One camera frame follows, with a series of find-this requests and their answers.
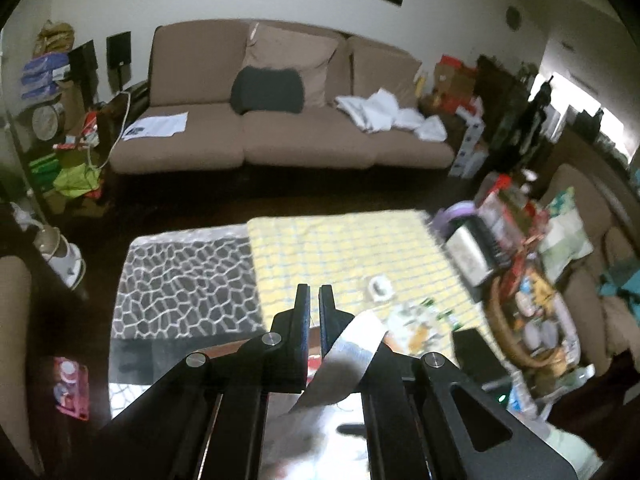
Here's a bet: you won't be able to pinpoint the white paper sheet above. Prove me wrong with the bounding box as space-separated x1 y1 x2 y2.
122 112 189 141

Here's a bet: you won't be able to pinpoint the white cable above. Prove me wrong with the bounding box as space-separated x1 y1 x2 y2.
102 90 132 171

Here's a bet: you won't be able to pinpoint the beige cushion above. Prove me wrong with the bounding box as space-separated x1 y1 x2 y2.
244 22 340 108

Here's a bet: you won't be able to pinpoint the grey cloth strip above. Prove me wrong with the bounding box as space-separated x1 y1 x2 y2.
260 309 388 480

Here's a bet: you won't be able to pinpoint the brown sofa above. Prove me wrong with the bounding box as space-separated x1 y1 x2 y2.
109 21 456 176

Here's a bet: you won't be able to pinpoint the red and brown cardboard box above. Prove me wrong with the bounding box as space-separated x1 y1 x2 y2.
432 55 478 113

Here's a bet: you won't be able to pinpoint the floral cushion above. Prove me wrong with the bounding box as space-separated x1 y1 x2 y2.
537 186 593 281

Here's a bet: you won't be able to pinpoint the dark wooden cabinet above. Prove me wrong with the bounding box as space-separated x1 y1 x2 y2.
475 54 551 161

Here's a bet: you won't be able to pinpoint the pink plastic packet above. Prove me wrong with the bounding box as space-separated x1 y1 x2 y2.
54 356 92 421

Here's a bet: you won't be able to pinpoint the stack of blue packets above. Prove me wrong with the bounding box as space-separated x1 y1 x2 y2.
20 52 71 101

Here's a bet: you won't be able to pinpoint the wicker basket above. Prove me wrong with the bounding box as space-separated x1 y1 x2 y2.
487 265 581 368

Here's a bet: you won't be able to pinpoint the teal cloth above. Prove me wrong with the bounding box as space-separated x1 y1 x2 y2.
600 260 640 321

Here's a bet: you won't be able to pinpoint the black square panel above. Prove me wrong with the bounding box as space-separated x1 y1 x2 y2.
67 40 98 81
106 31 132 67

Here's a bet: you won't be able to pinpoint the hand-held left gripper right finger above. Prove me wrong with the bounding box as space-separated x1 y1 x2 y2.
319 284 581 480

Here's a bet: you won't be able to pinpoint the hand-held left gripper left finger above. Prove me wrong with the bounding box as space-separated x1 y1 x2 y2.
97 283 311 480

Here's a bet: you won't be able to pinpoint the green bag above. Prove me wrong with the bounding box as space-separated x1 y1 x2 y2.
52 162 103 196

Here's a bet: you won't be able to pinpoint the grey patterned mat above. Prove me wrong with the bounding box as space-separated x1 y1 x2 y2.
110 232 266 341

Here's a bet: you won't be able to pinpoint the woven straw bag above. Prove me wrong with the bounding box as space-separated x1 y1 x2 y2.
35 20 76 56

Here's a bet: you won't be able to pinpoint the pile of red snack packets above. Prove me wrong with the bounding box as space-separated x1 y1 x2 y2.
477 172 543 241

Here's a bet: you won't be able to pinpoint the white box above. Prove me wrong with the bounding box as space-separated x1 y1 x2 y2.
445 225 493 288

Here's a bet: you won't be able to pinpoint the white clothes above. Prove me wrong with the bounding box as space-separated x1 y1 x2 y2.
335 88 448 142

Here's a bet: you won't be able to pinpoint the white carton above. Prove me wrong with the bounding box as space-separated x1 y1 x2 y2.
447 110 488 181

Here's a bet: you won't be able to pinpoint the small white appliance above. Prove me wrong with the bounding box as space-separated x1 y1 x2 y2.
32 225 87 291

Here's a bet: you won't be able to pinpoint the yellow checked tablecloth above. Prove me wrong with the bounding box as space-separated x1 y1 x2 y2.
247 208 506 361

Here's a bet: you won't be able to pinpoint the dark cushion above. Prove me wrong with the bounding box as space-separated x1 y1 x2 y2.
231 66 305 115

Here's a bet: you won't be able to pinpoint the pile of white paper wrappers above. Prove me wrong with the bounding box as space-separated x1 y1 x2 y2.
385 297 463 356

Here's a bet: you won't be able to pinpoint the purple round container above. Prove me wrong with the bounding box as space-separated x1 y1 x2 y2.
432 201 478 236

